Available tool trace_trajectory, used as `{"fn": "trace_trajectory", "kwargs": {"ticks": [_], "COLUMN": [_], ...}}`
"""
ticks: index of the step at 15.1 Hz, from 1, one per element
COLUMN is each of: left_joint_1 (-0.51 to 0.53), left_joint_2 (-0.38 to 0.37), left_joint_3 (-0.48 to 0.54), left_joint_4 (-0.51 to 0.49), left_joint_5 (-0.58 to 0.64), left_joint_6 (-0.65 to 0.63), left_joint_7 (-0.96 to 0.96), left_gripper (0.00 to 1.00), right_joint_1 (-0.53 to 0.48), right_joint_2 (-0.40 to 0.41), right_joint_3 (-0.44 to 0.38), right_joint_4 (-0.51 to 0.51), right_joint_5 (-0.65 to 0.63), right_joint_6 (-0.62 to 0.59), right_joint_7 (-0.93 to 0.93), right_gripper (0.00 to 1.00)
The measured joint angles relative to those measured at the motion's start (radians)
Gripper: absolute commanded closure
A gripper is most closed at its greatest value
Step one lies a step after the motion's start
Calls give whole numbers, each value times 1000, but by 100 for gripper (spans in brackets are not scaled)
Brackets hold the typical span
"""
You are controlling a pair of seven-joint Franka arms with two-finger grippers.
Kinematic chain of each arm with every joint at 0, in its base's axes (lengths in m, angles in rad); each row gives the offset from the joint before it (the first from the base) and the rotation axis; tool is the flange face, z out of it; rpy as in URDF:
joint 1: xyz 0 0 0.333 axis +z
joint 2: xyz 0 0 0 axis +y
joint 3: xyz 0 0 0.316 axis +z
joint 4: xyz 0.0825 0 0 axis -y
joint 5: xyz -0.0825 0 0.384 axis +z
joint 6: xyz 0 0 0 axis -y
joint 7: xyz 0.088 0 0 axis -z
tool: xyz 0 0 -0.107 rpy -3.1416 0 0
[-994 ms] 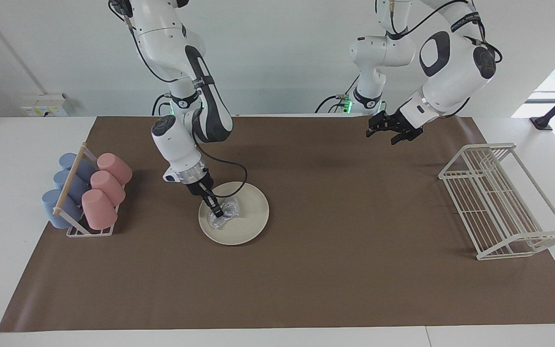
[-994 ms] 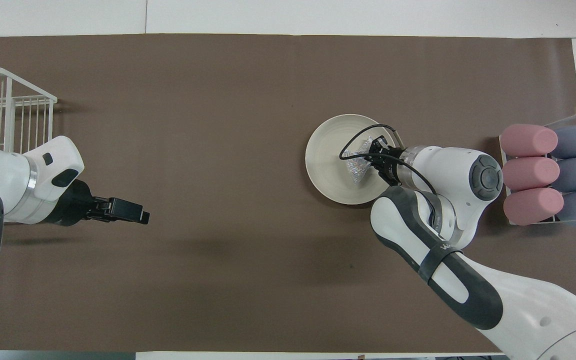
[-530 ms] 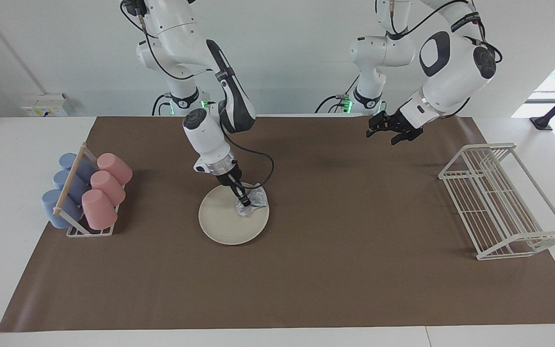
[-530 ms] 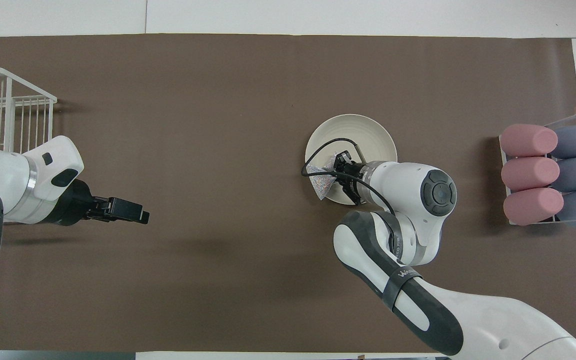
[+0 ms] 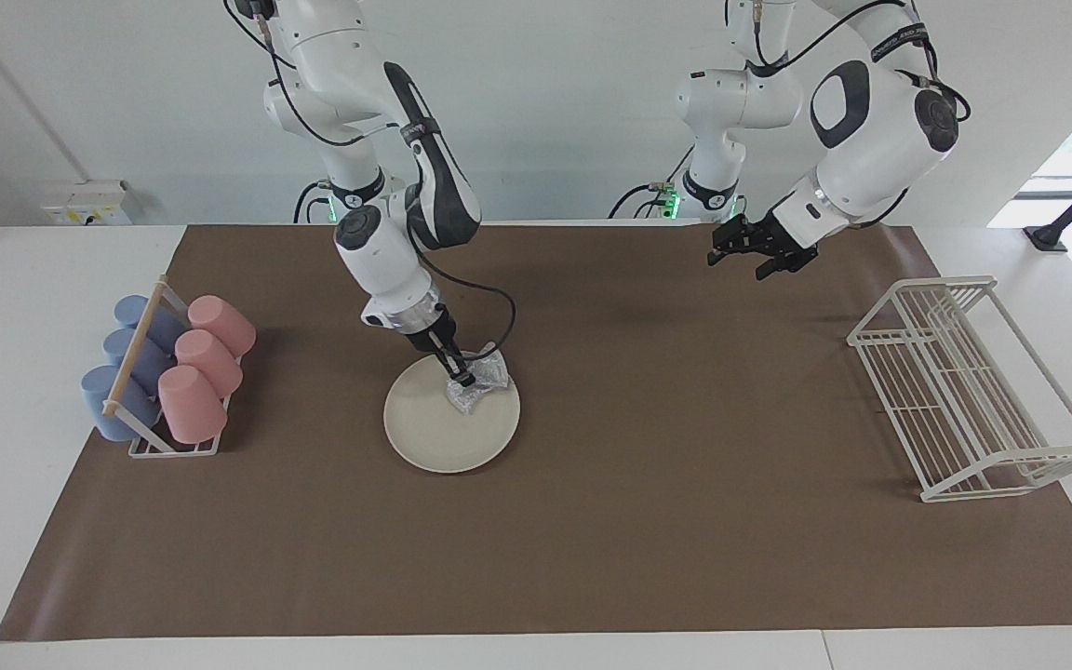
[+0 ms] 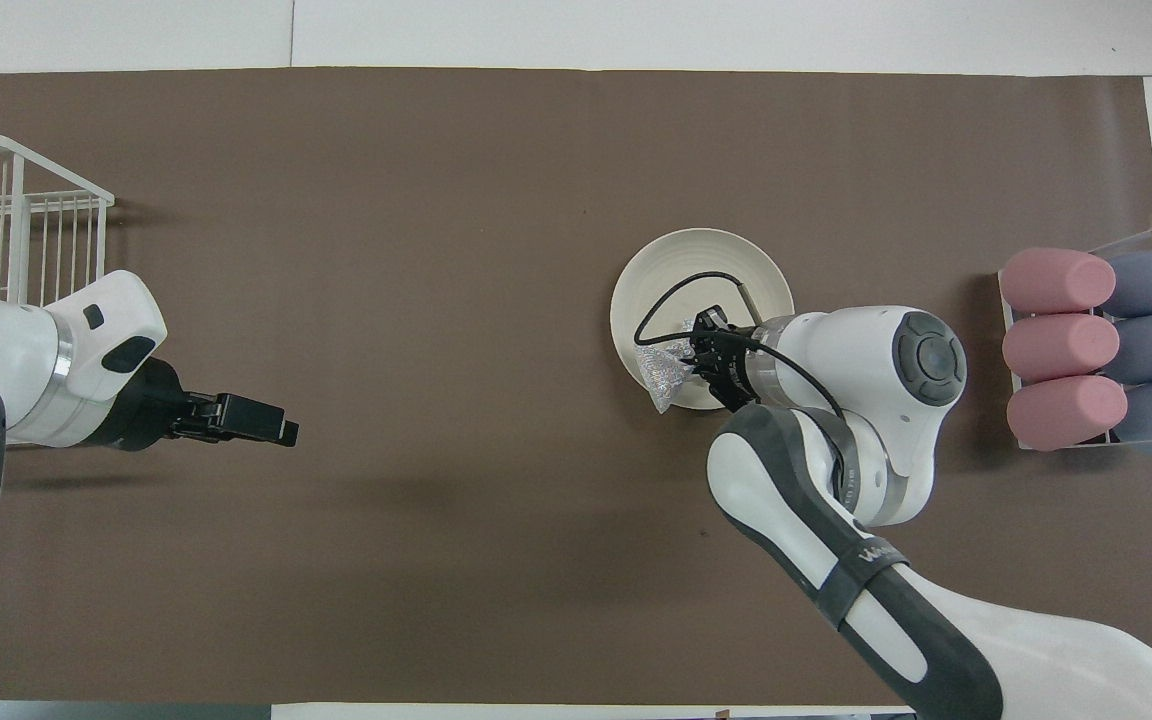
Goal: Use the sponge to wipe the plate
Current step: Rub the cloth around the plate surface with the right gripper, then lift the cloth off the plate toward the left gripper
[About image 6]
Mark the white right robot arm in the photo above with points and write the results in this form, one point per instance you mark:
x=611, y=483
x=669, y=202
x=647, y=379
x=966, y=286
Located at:
x=866, y=370

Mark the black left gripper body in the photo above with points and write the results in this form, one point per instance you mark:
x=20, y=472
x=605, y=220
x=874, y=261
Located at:
x=146, y=415

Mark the pink plastic cup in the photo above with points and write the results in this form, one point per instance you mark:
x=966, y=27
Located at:
x=1056, y=347
x=1061, y=415
x=1051, y=280

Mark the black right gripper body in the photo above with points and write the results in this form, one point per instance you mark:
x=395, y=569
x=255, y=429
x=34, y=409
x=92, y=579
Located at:
x=736, y=365

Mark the brown paper table mat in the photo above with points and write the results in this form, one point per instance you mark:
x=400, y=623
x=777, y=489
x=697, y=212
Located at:
x=436, y=250

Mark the cream round plate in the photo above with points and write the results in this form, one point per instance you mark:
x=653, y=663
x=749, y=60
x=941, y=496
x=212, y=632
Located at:
x=706, y=255

